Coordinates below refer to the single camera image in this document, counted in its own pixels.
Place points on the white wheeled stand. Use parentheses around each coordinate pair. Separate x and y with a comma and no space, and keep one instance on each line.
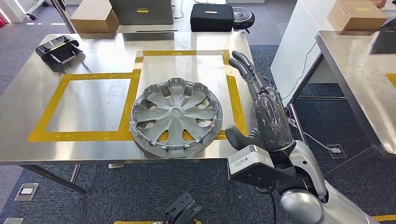
(35,6)

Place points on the grey metal stand leg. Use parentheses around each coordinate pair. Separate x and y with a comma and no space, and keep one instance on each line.
(63,15)

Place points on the stainless steel workbench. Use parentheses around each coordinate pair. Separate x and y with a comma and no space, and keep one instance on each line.
(31,151)
(355,77)

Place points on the black remote controller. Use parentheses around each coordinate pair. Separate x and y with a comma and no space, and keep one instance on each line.
(58,50)

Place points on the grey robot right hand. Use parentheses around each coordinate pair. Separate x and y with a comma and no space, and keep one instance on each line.
(272,120)

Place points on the yellow tape double frame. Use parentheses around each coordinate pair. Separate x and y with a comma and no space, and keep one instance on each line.
(130,102)

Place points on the white partition panel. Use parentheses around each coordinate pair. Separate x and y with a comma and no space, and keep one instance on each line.
(294,46)

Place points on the steel floor socket plate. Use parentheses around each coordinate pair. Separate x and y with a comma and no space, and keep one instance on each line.
(26,191)
(336,151)
(116,166)
(13,221)

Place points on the black round stool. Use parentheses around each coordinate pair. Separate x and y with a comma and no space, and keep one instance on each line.
(244,18)

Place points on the brown cardboard box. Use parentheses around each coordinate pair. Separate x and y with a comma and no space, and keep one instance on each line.
(92,21)
(355,16)

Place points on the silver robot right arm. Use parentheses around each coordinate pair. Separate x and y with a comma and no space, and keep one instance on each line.
(309,173)

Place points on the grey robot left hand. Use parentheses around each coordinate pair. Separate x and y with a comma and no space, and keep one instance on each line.
(191,215)

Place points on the person's hand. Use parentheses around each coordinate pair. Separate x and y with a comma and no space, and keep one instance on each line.
(379,3)

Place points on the black carrying case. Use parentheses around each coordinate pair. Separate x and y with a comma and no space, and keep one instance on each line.
(212,19)

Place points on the grey plastic wheel hubcap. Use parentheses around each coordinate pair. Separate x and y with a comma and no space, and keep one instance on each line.
(176,117)

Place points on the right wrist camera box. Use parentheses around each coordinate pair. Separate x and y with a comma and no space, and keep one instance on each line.
(250,164)

